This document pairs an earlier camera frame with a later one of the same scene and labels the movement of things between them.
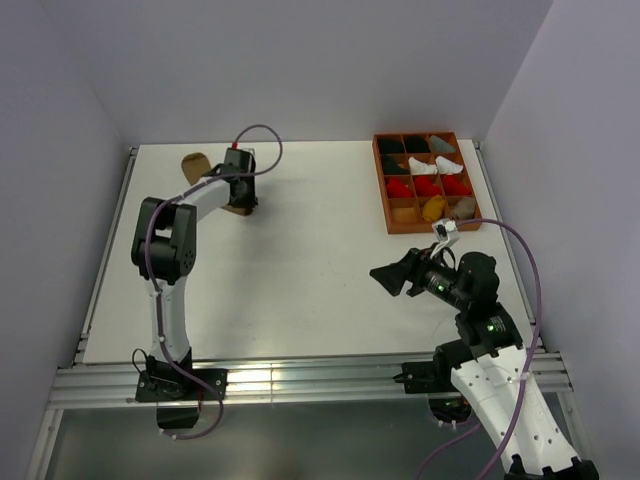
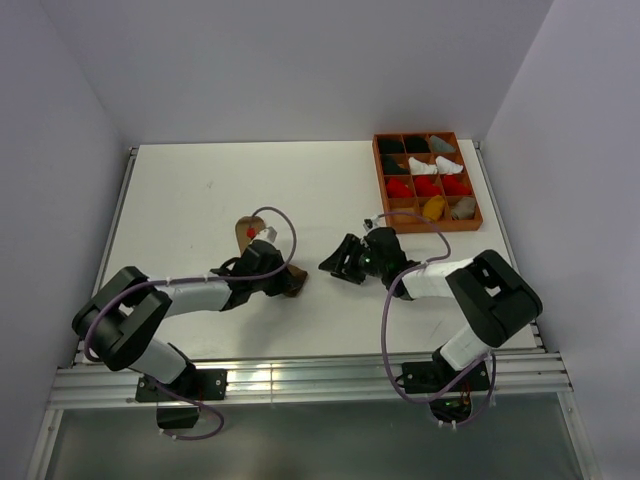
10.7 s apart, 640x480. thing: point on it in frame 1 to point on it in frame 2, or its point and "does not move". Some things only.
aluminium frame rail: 263,381 does not move
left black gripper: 252,201 to 281,286
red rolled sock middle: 425,188 does not move
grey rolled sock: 437,145 does not move
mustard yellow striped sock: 433,208 does not move
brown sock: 197,164 to 248,227
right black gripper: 392,275 to 351,245
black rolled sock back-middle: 416,144 does not move
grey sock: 465,208 does not move
